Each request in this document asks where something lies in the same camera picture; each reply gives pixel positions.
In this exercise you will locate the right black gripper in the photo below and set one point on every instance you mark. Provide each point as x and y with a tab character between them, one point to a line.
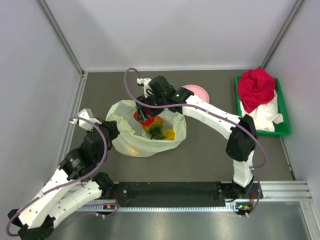
142	114

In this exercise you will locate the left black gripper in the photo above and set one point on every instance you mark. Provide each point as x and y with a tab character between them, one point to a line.
113	126

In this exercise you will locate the red bell pepper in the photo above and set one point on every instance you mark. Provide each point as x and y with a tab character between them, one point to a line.
143	122

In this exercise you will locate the toy pineapple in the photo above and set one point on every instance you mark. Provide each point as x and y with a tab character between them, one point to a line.
154	130

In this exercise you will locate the pale green plastic bag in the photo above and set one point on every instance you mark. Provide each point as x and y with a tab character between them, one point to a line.
133	135

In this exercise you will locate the orange green mango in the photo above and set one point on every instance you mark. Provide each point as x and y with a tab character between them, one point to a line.
169	134

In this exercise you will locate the yellow orange fruit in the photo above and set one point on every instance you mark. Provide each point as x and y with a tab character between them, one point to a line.
132	152

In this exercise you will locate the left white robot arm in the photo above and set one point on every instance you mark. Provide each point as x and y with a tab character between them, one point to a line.
74	183

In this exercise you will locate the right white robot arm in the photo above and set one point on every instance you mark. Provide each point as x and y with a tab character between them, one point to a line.
240	132

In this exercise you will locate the pink plate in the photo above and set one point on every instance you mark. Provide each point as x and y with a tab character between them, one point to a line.
199	91

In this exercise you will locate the red cloth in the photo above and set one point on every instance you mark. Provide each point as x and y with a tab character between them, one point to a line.
255	87

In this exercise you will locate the white cloth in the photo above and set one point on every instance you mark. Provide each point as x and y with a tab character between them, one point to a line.
265	115

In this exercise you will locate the green plastic tray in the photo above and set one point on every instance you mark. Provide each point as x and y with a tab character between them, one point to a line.
281	129

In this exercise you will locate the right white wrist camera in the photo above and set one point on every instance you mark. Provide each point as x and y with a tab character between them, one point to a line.
145	84

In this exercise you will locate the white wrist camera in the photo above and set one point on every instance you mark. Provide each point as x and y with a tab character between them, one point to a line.
145	84
86	114

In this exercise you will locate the aluminium frame rail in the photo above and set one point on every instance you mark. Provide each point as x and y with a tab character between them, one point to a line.
56	96

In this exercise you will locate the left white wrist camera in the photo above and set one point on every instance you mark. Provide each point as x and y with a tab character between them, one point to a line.
86	114

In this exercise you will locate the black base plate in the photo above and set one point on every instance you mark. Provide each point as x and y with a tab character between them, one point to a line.
178	194

